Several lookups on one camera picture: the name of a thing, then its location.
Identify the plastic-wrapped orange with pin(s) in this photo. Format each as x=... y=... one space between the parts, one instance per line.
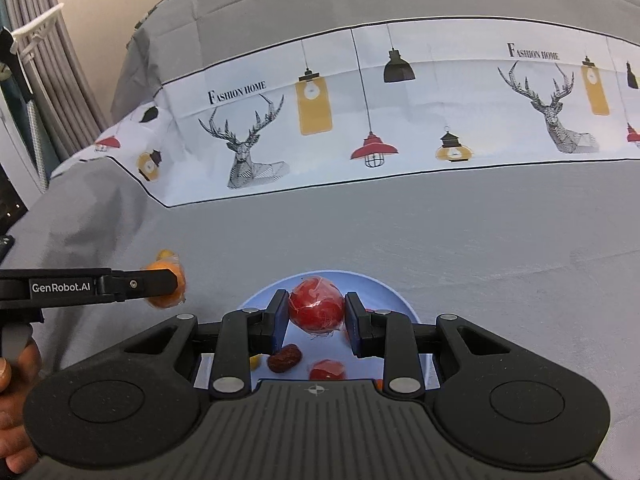
x=167 y=302

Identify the grey curtain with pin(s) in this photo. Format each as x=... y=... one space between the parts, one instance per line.
x=75 y=80

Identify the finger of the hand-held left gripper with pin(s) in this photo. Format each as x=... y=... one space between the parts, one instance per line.
x=145 y=284

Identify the blue plate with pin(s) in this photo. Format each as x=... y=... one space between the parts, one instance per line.
x=390 y=305

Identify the person's left hand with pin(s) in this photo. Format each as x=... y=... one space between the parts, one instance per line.
x=20 y=385

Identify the white plastic hanger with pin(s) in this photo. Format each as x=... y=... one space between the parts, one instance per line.
x=40 y=22

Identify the grey printed blanket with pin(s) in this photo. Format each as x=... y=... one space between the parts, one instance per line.
x=450 y=220

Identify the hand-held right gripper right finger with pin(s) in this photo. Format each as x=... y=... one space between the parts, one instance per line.
x=352 y=329

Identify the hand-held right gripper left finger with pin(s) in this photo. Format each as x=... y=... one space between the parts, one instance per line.
x=280 y=321

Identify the red candy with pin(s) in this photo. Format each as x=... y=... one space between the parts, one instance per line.
x=316 y=305
x=327 y=370

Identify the dried red date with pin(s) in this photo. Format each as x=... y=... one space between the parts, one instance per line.
x=284 y=358

